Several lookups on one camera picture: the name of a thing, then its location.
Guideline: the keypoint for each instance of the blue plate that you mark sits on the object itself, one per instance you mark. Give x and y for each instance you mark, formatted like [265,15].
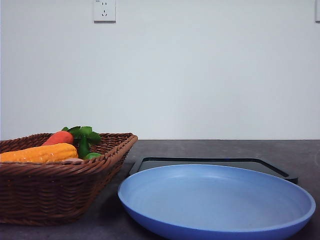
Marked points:
[216,202]

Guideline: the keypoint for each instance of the brown egg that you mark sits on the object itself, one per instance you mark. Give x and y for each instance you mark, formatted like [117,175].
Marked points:
[73,161]

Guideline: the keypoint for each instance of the brown wicker basket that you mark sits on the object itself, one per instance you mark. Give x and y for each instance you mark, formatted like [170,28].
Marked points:
[60,193]

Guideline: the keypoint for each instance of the green toy pepper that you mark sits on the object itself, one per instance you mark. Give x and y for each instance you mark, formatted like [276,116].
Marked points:
[93,155]

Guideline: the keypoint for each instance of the green carrot leaves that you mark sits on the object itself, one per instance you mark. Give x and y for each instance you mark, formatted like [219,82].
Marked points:
[83,137]

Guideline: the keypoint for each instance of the orange toy carrot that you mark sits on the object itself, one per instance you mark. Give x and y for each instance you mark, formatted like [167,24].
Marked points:
[60,137]

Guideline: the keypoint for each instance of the black tray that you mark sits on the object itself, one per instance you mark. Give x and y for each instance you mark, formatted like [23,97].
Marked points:
[244,163]

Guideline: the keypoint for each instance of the yellow toy corn cob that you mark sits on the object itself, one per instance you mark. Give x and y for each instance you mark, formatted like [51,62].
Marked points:
[41,153]

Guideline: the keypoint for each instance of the white wall socket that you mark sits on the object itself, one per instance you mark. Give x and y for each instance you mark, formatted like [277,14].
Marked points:
[104,11]

